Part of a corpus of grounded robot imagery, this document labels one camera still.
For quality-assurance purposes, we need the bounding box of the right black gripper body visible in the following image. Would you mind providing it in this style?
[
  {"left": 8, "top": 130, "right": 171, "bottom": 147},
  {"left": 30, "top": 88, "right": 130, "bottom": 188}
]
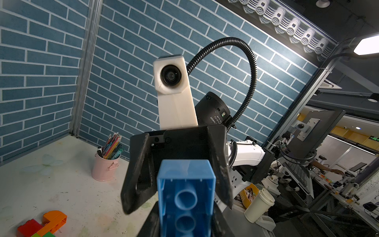
[{"left": 130, "top": 124, "right": 227, "bottom": 166}]

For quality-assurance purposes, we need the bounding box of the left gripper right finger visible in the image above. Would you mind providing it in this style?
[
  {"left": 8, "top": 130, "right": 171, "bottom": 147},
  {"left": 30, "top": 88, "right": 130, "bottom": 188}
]
[{"left": 211, "top": 203, "right": 235, "bottom": 237}]

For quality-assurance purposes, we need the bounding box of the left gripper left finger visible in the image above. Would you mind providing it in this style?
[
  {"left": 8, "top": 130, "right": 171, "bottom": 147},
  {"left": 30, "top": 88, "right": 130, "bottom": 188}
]
[{"left": 137, "top": 202, "right": 160, "bottom": 237}]

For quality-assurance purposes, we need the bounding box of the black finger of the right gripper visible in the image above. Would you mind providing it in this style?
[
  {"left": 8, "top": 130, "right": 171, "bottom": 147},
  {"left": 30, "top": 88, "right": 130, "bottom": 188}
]
[
  {"left": 207, "top": 125, "right": 234, "bottom": 207},
  {"left": 120, "top": 133, "right": 157, "bottom": 214}
]

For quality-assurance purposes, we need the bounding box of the light blue long lego brick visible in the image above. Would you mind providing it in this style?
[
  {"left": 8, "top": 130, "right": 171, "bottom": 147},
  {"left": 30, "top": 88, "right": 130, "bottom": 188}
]
[{"left": 157, "top": 160, "right": 216, "bottom": 237}]

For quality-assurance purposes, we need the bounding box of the orange long lego brick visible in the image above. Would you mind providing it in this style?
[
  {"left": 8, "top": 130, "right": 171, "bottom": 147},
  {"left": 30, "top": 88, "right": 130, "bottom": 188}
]
[{"left": 37, "top": 223, "right": 66, "bottom": 236}]

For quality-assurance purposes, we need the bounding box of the small orange lego brick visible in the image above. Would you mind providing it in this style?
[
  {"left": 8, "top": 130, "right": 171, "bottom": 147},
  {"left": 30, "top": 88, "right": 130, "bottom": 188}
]
[{"left": 42, "top": 210, "right": 67, "bottom": 225}]

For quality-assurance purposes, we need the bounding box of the lime long lego brick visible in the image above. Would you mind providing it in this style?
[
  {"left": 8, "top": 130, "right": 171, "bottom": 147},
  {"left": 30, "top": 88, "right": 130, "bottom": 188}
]
[{"left": 31, "top": 232, "right": 55, "bottom": 237}]

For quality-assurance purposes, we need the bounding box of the red square lego brick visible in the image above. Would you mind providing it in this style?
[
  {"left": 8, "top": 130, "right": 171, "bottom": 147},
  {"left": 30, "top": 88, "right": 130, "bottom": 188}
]
[{"left": 16, "top": 219, "right": 43, "bottom": 237}]

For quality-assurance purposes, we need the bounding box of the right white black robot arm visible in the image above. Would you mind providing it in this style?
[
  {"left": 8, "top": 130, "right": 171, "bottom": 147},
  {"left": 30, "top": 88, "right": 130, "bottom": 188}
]
[{"left": 121, "top": 92, "right": 273, "bottom": 214}]

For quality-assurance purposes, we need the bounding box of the pink pencil cup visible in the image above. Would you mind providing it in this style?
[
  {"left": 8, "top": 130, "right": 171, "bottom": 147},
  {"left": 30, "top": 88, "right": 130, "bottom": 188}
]
[{"left": 91, "top": 153, "right": 119, "bottom": 182}]

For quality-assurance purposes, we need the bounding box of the coloured pencils bundle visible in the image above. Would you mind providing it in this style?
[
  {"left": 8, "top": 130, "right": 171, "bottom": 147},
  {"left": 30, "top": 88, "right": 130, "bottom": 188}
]
[{"left": 96, "top": 133, "right": 124, "bottom": 160}]

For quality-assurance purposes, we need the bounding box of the white paper coffee cup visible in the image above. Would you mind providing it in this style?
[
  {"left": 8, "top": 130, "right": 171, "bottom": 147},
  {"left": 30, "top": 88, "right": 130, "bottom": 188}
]
[{"left": 244, "top": 188, "right": 275, "bottom": 223}]

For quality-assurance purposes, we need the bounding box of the black monitor on stand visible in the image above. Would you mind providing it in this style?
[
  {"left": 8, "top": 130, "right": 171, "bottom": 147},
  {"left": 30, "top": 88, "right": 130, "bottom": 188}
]
[{"left": 282, "top": 110, "right": 345, "bottom": 163}]

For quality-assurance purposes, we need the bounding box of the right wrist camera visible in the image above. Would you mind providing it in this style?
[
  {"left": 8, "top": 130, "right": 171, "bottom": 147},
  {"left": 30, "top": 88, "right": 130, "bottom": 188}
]
[{"left": 153, "top": 55, "right": 198, "bottom": 130}]

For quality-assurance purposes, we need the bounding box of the black corrugated cable hose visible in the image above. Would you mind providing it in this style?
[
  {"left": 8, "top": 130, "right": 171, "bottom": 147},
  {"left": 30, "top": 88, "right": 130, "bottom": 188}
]
[{"left": 186, "top": 37, "right": 258, "bottom": 132}]

